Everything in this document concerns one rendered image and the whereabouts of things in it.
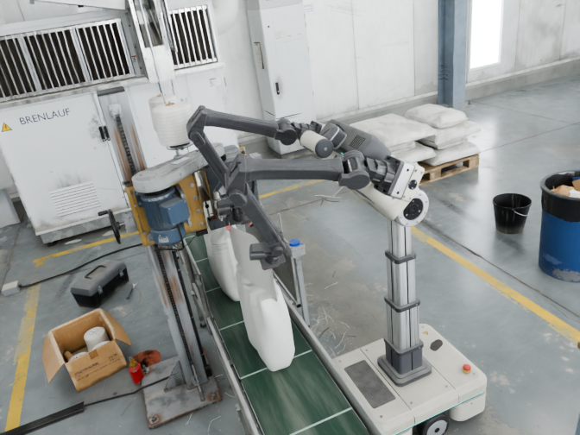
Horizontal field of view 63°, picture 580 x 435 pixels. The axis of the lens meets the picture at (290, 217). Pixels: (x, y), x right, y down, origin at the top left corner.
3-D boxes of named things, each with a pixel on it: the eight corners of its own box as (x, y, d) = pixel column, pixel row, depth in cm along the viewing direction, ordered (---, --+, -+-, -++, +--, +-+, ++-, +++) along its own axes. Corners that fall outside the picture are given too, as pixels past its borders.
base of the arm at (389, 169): (390, 155, 156) (375, 188, 159) (371, 148, 153) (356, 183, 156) (405, 162, 149) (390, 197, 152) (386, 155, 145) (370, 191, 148)
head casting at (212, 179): (261, 205, 245) (251, 151, 232) (216, 218, 238) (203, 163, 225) (244, 187, 270) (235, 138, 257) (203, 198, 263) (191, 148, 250)
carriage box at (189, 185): (208, 229, 238) (194, 171, 224) (141, 249, 228) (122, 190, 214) (198, 211, 259) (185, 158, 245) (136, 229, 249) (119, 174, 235)
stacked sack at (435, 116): (470, 123, 504) (471, 110, 498) (438, 132, 492) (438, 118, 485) (431, 112, 561) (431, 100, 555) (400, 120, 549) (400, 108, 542)
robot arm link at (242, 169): (227, 173, 136) (225, 148, 142) (225, 202, 147) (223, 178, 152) (373, 173, 144) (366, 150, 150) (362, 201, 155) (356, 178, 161)
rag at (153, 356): (163, 366, 302) (161, 361, 300) (134, 376, 296) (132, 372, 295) (158, 345, 320) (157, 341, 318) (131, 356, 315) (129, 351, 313)
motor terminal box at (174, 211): (192, 222, 208) (186, 198, 203) (173, 231, 202) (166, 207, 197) (182, 218, 214) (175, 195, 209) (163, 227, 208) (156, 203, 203)
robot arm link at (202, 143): (198, 130, 184) (196, 117, 192) (186, 136, 184) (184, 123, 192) (247, 202, 213) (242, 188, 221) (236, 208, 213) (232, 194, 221)
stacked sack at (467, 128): (484, 134, 504) (485, 121, 498) (432, 149, 485) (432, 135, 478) (457, 126, 541) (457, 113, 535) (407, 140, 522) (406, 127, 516)
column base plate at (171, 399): (223, 400, 270) (216, 374, 261) (148, 430, 258) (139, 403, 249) (204, 348, 312) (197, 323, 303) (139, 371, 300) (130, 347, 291)
